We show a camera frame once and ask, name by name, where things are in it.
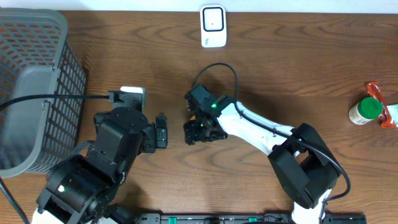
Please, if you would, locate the green tissue pack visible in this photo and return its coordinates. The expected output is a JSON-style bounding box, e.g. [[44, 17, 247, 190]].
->
[[387, 104, 398, 128]]

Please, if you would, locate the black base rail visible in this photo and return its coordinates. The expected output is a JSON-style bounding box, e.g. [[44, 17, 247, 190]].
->
[[105, 203, 368, 224]]

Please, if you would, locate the orange chocolate bar wrapper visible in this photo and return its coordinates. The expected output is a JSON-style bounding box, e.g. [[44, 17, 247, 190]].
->
[[364, 82, 397, 129]]

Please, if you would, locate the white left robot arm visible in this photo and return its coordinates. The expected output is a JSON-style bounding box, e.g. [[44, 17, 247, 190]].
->
[[32, 106, 168, 223]]

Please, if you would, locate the white barcode scanner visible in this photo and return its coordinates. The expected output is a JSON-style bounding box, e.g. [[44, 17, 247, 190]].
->
[[200, 5, 227, 48]]

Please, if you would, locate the grey plastic mesh basket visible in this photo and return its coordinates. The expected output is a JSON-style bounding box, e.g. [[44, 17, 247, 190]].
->
[[1, 8, 86, 179]]

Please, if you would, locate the black right camera cable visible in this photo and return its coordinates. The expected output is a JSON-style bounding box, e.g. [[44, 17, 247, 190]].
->
[[192, 62, 352, 224]]

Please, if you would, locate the green cap bottle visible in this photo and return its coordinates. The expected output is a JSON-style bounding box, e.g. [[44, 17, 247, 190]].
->
[[348, 97, 382, 125]]

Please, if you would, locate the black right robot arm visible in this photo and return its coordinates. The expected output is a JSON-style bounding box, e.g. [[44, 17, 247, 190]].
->
[[184, 93, 346, 223]]

